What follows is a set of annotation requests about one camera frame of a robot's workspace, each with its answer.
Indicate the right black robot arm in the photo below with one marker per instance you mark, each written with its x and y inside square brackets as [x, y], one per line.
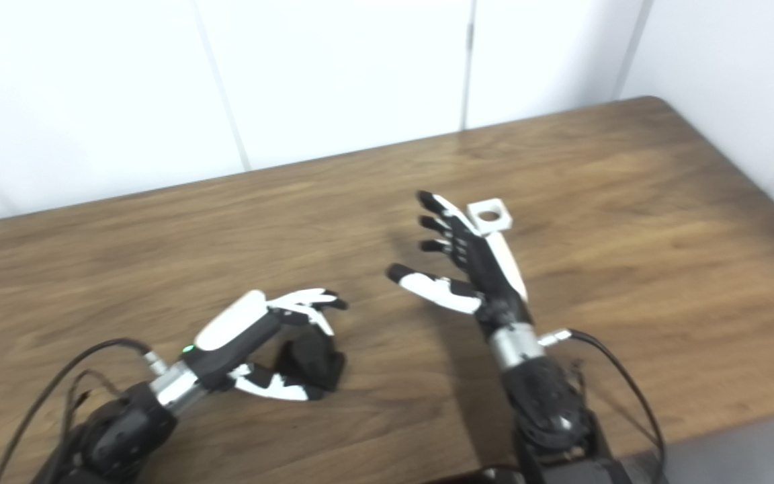
[548, 410]

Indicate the white square piece with hole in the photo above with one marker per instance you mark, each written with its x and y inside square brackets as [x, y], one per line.
[504, 218]

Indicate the black peg with square base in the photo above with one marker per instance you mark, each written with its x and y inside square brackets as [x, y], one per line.
[313, 363]

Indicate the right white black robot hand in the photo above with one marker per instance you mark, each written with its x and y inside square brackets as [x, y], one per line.
[491, 275]

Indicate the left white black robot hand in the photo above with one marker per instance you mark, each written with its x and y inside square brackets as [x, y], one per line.
[232, 323]

